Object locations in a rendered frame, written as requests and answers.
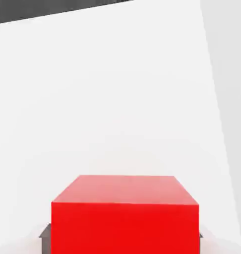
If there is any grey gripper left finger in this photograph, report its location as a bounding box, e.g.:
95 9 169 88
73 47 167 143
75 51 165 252
23 223 52 254

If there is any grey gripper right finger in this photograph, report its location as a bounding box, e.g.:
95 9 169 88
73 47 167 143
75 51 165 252
199 232 218 254

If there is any small red cube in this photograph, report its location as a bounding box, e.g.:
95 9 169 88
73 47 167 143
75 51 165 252
51 174 200 254

